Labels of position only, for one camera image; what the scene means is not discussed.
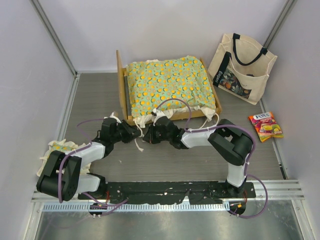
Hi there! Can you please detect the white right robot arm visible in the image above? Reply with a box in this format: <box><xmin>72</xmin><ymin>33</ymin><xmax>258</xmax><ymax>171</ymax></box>
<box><xmin>142</xmin><ymin>116</ymin><xmax>255</xmax><ymax>198</ymax></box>

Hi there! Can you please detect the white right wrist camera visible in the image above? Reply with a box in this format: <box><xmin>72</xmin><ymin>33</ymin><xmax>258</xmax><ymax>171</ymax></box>
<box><xmin>151</xmin><ymin>108</ymin><xmax>166</xmax><ymax>118</ymax></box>

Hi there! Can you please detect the lemon print pet mattress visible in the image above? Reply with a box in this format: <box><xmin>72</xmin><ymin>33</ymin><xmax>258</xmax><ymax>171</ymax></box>
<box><xmin>122</xmin><ymin>55</ymin><xmax>220</xmax><ymax>131</ymax></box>

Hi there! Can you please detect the Fox's candy packet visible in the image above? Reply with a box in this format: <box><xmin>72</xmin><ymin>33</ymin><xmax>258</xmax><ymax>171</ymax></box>
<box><xmin>248</xmin><ymin>111</ymin><xmax>284</xmax><ymax>143</ymax></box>

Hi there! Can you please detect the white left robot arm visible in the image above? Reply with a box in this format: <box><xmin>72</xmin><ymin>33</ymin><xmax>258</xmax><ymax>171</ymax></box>
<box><xmin>36</xmin><ymin>116</ymin><xmax>142</xmax><ymax>203</ymax></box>

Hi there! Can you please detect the aluminium rail with cable duct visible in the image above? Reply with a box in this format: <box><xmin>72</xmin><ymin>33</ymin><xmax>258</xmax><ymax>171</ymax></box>
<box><xmin>32</xmin><ymin>180</ymin><xmax>304</xmax><ymax>216</ymax></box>

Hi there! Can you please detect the wooden pet bed frame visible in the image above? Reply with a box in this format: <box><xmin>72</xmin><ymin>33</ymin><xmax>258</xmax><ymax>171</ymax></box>
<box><xmin>115</xmin><ymin>49</ymin><xmax>223</xmax><ymax>126</ymax></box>

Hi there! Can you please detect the small lemon print pillow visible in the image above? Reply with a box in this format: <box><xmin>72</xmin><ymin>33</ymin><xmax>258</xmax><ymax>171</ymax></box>
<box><xmin>36</xmin><ymin>138</ymin><xmax>92</xmax><ymax>178</ymax></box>

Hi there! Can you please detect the beige canvas tote bag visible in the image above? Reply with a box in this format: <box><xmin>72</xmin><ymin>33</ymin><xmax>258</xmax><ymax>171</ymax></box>
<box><xmin>208</xmin><ymin>33</ymin><xmax>278</xmax><ymax>105</ymax></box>

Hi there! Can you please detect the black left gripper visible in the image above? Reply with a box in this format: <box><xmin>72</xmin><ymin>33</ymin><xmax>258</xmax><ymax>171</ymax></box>
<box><xmin>111</xmin><ymin>120</ymin><xmax>142</xmax><ymax>144</ymax></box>

